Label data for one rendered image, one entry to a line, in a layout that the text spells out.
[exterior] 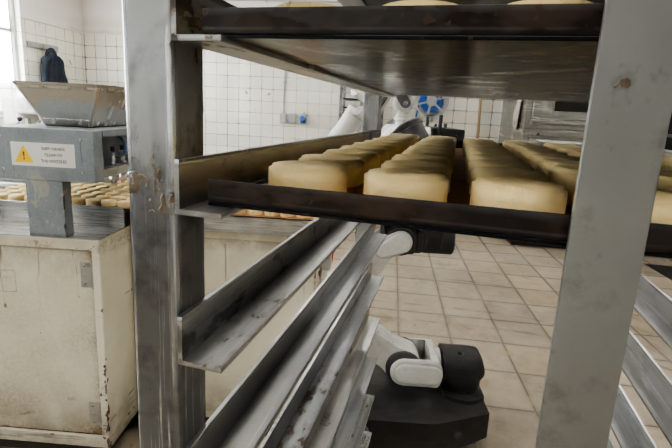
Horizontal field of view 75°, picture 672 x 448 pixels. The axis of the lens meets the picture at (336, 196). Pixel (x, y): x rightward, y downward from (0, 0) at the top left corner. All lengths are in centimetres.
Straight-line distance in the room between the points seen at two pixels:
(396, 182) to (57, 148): 140
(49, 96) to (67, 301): 66
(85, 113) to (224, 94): 438
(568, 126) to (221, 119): 403
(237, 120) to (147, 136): 563
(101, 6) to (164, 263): 659
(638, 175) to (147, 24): 24
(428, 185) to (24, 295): 164
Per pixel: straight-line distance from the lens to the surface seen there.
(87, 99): 163
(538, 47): 23
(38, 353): 186
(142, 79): 26
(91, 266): 161
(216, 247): 163
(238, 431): 37
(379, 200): 22
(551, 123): 470
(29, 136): 162
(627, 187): 22
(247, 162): 32
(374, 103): 82
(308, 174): 25
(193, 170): 26
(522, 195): 24
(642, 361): 76
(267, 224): 157
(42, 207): 164
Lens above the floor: 128
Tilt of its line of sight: 11 degrees down
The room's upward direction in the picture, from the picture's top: 3 degrees clockwise
